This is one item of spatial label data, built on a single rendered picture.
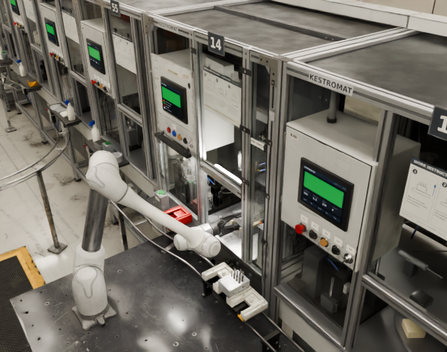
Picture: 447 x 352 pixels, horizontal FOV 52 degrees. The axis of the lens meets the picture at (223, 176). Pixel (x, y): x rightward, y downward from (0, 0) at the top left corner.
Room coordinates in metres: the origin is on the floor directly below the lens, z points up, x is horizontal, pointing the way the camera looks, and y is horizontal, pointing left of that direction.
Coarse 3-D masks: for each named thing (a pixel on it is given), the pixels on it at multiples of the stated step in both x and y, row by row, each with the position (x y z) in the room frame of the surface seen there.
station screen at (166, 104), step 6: (162, 84) 2.40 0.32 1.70; (174, 90) 2.29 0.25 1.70; (162, 96) 2.41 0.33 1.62; (180, 96) 2.24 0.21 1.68; (162, 102) 2.41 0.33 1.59; (168, 102) 2.35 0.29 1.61; (180, 102) 2.25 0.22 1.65; (168, 108) 2.36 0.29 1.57; (174, 108) 2.30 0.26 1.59; (180, 108) 2.25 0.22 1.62; (174, 114) 2.31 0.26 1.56; (180, 114) 2.25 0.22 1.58
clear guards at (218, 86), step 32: (224, 64) 1.98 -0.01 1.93; (256, 64) 1.80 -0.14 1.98; (224, 96) 1.98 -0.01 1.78; (256, 96) 1.80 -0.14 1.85; (224, 128) 1.98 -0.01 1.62; (256, 128) 1.79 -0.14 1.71; (192, 160) 2.24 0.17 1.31; (224, 160) 1.99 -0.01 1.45; (256, 160) 1.79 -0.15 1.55; (192, 192) 2.25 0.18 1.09; (256, 192) 1.78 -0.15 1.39; (256, 224) 1.78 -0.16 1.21; (256, 256) 1.77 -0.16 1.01
